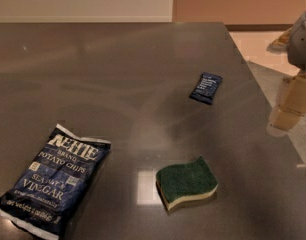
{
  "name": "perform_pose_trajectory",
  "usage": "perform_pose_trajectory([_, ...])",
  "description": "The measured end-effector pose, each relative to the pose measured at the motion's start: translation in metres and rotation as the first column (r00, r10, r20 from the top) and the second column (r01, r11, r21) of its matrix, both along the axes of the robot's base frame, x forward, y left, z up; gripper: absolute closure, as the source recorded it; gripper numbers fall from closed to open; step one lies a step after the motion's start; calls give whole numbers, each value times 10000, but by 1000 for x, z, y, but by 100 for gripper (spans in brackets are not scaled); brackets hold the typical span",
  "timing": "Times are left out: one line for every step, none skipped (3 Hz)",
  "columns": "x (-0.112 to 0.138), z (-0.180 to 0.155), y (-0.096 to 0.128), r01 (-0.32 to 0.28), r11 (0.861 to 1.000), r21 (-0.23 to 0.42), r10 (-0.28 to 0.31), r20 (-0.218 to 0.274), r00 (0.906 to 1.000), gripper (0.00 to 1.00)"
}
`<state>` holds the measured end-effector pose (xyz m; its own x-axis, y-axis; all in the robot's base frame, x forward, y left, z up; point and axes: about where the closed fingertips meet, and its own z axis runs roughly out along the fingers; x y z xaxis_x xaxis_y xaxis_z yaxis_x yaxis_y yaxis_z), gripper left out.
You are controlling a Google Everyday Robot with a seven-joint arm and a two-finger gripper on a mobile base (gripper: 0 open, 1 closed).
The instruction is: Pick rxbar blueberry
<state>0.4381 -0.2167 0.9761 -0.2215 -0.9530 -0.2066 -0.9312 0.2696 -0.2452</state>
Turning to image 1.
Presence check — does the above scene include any dark blue rxbar wrapper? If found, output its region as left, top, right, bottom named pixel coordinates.
left=190, top=72, right=223, bottom=105

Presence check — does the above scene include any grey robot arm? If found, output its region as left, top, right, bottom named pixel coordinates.
left=287, top=10, right=306, bottom=70

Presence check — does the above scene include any green and yellow sponge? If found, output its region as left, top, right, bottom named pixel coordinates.
left=156, top=156, right=218, bottom=211

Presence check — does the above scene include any blue kettle chips bag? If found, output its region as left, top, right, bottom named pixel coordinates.
left=0, top=125, right=111, bottom=240

